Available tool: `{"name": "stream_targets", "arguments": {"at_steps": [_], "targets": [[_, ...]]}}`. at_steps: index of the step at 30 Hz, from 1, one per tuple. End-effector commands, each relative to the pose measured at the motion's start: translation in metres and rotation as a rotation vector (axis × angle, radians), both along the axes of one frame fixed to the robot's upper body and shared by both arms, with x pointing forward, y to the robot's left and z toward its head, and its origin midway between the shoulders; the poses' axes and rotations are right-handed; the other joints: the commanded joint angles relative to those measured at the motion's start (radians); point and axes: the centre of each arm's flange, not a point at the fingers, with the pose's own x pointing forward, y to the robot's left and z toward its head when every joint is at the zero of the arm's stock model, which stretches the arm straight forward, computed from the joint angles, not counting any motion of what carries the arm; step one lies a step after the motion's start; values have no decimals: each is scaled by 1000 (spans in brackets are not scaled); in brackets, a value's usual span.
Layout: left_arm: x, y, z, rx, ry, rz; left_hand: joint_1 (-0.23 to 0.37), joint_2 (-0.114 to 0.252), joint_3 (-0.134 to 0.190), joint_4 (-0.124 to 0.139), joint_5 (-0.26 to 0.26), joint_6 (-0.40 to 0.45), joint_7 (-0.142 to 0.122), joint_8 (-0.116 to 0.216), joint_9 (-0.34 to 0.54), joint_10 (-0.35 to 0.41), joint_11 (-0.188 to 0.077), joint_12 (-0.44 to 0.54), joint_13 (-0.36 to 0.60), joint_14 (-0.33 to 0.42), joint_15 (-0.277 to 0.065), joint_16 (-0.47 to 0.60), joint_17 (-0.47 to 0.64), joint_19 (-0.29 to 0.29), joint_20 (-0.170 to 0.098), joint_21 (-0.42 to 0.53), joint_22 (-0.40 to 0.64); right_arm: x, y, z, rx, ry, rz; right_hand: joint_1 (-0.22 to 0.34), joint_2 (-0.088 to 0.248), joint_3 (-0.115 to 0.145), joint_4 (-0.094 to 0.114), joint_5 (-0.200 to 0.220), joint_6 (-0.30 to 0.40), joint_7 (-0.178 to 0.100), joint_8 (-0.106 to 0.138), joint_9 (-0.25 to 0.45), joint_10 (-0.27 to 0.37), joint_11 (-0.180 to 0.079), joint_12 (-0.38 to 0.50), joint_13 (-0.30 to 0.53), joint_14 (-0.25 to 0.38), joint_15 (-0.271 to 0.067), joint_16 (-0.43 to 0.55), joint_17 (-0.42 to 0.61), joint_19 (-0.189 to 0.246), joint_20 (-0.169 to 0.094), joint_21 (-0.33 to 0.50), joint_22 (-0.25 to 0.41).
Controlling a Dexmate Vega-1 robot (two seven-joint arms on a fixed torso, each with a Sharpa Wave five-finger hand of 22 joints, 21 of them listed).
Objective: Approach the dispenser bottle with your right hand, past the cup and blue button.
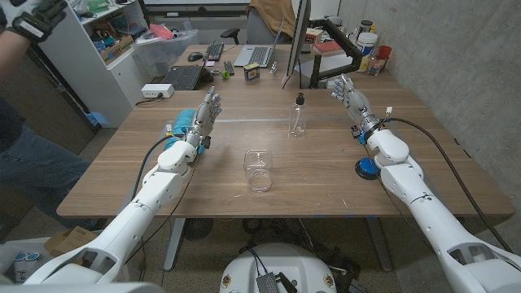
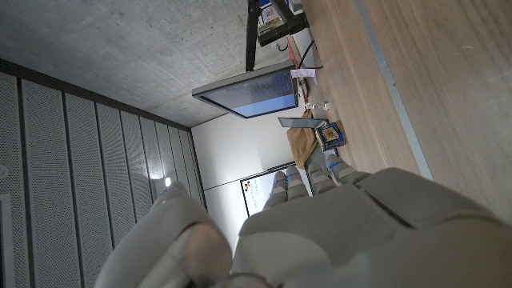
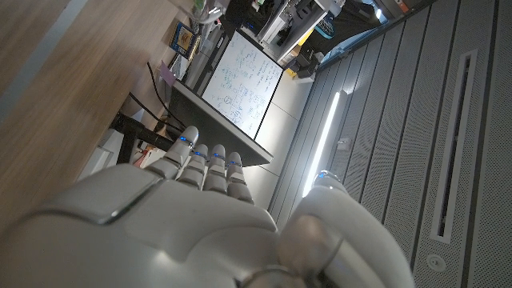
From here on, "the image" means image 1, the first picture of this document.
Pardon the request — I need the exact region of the red book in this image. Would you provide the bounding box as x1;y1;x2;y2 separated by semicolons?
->
311;40;346;57

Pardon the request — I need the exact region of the red plastic cup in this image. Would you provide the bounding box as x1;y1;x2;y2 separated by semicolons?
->
376;45;393;72

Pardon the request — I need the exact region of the tan jacket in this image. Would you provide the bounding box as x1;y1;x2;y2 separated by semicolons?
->
248;0;297;38

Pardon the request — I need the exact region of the clear plastic storage bin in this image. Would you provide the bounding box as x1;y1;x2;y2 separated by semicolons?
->
133;28;199;78

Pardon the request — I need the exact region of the teal cloth roll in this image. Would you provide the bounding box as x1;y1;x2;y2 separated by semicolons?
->
163;108;198;152

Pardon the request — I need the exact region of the person in blue jeans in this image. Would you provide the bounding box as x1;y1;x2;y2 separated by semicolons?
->
0;95;99;231

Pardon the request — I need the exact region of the silver open laptop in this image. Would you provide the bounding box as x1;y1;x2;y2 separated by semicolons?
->
233;18;286;68

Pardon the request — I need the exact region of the clear glass jar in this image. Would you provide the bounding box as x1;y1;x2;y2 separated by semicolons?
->
367;56;386;77

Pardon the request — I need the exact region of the grey office chair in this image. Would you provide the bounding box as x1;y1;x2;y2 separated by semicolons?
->
221;6;295;46

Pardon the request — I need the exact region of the cardboard box in shelf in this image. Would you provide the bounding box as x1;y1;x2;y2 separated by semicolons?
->
99;34;136;63

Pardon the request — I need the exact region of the bare person forearm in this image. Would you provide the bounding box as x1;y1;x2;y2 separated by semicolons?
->
0;27;33;83

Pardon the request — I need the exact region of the white power strip box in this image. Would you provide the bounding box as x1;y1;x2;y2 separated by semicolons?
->
141;83;175;99

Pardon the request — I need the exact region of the small yellow black box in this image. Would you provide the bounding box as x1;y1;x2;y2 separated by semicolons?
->
243;62;261;82

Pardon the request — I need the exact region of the clear dispenser bottle black pump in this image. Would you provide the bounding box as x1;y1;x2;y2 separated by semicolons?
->
287;92;307;138

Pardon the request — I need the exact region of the black laptop keyboard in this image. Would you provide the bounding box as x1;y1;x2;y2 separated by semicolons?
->
161;63;205;91

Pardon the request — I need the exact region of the black round fan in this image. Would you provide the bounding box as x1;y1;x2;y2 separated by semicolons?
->
182;218;215;241

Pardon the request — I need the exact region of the white shelf cabinet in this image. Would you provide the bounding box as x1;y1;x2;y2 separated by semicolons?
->
36;0;147;129

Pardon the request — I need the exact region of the thin computer monitor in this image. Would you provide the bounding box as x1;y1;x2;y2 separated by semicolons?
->
283;0;313;79

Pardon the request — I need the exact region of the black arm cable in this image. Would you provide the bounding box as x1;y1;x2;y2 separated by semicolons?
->
384;116;514;254
130;134;177;203

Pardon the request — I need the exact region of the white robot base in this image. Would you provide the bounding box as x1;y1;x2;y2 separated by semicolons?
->
219;243;338;293

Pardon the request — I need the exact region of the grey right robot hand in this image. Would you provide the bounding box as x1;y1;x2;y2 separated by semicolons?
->
331;73;386;144

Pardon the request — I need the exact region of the grey table leg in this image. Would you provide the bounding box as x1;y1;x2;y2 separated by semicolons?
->
163;218;186;272
365;216;393;273

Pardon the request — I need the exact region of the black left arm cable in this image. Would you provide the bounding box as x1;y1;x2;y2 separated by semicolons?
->
130;134;177;203

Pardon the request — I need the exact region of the blue push button black base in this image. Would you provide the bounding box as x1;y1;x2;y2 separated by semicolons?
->
354;157;383;181

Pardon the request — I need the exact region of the white storage bin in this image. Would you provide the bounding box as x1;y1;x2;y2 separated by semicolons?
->
0;238;48;285

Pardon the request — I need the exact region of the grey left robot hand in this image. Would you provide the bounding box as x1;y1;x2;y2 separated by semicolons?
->
185;85;223;155

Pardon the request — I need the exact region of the white tub blue label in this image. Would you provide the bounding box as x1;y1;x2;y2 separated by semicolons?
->
357;32;379;73

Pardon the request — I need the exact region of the black slim keyboard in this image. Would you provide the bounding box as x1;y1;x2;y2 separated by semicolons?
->
203;40;225;63

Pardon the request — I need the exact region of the pink flat package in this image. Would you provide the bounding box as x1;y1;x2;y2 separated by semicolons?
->
148;23;177;41

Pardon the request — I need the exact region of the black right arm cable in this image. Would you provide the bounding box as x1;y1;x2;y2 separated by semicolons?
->
384;116;514;254

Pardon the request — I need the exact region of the brown cardboard box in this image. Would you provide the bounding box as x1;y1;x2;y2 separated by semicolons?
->
43;225;99;257

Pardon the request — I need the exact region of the black white gloved person hand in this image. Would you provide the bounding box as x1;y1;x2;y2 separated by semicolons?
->
0;0;69;45

